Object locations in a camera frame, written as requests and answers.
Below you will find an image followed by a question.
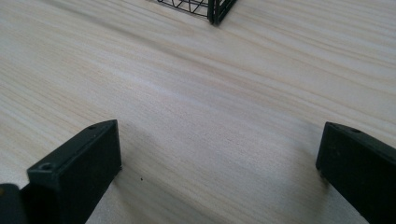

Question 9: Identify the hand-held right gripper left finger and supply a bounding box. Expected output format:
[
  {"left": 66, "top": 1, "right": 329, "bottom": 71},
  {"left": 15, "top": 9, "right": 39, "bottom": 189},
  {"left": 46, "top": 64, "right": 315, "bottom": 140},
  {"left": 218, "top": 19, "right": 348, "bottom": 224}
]
[{"left": 20, "top": 119, "right": 122, "bottom": 224}]

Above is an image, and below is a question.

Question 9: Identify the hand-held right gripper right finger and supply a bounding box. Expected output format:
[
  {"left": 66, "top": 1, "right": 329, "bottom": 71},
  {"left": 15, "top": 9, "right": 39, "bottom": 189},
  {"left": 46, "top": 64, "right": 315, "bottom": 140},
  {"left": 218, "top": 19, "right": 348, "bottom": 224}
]
[{"left": 315, "top": 121, "right": 396, "bottom": 224}]

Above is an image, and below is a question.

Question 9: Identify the black wire mesh basket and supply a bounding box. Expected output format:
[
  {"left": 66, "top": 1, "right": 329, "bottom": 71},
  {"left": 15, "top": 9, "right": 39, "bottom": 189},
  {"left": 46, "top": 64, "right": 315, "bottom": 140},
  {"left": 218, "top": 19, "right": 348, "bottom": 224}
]
[{"left": 154, "top": 0, "right": 238, "bottom": 26}]

